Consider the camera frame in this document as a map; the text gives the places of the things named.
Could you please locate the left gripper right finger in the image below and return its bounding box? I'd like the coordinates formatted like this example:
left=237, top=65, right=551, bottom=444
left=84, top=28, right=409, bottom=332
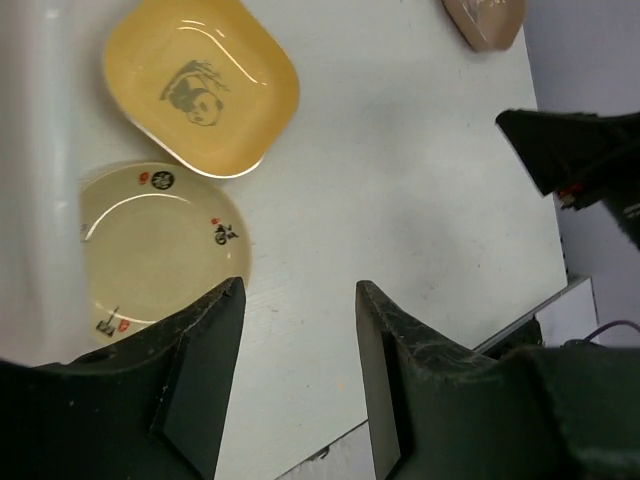
left=355, top=280, right=639, bottom=479

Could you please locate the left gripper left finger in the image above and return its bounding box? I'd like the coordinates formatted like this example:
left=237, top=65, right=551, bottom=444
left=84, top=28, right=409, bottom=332
left=1, top=277, right=246, bottom=479

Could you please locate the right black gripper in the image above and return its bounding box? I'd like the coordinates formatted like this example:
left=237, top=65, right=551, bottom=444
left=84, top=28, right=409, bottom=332
left=495, top=109, right=639, bottom=248

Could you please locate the brown square dish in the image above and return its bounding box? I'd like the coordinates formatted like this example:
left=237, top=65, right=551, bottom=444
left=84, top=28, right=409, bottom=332
left=441, top=0, right=526, bottom=52

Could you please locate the yellow square panda dish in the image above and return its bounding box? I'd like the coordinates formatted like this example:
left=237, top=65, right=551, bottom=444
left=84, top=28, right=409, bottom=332
left=103, top=1, right=300, bottom=179

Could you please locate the white plastic bin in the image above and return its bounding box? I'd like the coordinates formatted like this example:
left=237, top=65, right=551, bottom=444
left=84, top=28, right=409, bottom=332
left=1, top=1, right=93, bottom=367

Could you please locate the beige patterned small plate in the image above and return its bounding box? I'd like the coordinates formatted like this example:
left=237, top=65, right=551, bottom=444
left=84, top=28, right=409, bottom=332
left=80, top=161, right=252, bottom=345

